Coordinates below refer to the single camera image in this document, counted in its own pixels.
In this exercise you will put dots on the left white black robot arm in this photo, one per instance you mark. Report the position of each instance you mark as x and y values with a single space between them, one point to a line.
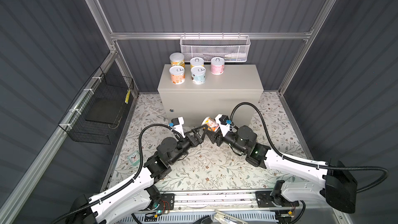
149 173

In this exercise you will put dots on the yellow tag on basket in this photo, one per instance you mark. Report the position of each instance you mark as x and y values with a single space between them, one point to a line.
127 97

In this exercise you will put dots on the yellow label can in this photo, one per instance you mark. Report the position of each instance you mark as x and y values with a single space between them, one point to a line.
196 61

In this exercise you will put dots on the white tube in basket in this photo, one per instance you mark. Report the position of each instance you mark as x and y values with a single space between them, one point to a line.
236 56

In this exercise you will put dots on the blue grey label can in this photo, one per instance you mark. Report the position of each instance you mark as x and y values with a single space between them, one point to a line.
198 75

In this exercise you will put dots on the pink label can front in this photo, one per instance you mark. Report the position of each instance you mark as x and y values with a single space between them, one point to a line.
217 65

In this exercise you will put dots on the orange peach label can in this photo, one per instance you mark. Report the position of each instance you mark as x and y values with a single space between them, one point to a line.
177 74

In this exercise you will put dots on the black wire wall basket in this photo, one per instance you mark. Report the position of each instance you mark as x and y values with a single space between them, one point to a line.
97 116

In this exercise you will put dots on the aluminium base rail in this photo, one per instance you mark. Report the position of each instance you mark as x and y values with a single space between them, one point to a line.
214 200

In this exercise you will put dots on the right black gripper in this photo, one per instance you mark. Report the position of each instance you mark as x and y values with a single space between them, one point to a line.
213 137

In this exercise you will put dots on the grey metal cabinet box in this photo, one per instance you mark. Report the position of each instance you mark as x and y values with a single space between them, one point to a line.
219 94

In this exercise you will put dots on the white wire mesh basket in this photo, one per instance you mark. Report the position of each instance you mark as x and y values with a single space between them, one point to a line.
210 46

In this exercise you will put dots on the green orange label can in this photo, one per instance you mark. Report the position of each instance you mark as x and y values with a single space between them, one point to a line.
177 59

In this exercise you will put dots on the orange can plain lid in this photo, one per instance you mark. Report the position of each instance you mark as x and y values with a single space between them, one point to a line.
211 123

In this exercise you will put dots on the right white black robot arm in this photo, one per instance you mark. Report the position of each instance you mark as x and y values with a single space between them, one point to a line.
336 188

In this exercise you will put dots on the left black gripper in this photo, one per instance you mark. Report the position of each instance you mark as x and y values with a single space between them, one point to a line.
203 128

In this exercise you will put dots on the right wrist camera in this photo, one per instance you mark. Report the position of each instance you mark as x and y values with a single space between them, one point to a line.
225 124

